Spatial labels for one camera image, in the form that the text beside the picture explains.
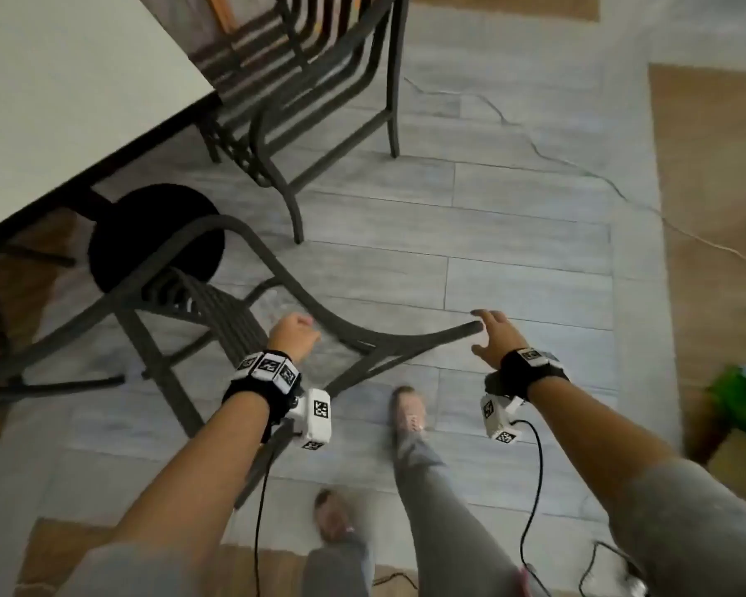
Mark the person's right hand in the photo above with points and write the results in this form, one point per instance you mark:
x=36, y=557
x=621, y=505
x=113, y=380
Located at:
x=503, y=341

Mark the person's left hand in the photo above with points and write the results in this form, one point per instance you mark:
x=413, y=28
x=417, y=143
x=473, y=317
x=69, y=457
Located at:
x=291, y=338

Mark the person's left fingers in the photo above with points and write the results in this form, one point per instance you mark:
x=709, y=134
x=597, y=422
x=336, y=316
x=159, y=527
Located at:
x=309, y=332

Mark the person's right thumb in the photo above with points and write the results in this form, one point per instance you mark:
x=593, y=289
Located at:
x=480, y=349

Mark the dark metal slatted chair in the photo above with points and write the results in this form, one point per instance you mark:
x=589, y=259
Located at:
x=323, y=86
x=354, y=334

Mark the person's left forearm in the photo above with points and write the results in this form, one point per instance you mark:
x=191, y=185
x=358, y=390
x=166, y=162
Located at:
x=186, y=472

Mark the person's right forearm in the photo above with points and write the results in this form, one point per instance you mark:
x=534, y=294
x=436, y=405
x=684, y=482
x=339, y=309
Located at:
x=590, y=428

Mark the black marker wristband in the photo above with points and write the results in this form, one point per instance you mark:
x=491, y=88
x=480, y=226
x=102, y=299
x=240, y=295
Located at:
x=531, y=366
x=264, y=373

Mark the person's right shoe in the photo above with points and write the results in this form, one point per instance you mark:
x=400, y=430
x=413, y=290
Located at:
x=408, y=413

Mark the person's shoe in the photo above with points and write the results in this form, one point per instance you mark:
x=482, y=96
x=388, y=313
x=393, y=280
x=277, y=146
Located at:
x=408, y=413
x=332, y=512

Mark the person's right leg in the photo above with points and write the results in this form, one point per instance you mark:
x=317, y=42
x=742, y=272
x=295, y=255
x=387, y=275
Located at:
x=454, y=522

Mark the person's leg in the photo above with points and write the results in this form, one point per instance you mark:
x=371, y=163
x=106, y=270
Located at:
x=339, y=568
x=454, y=522

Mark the person's left shoe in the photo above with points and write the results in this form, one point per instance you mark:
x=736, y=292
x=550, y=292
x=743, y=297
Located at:
x=332, y=512

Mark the black round base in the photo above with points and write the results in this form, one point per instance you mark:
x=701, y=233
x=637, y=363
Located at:
x=143, y=229

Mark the person's left leg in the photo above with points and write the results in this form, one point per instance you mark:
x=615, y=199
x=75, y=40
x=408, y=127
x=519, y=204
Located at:
x=339, y=568

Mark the green bag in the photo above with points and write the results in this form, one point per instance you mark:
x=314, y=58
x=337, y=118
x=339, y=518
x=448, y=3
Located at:
x=743, y=394

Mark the cardboard box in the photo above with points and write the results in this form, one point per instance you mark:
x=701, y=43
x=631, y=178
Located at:
x=743, y=469

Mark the white table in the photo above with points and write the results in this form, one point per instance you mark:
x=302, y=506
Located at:
x=68, y=93

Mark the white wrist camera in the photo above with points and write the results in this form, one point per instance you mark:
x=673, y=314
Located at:
x=314, y=419
x=497, y=419

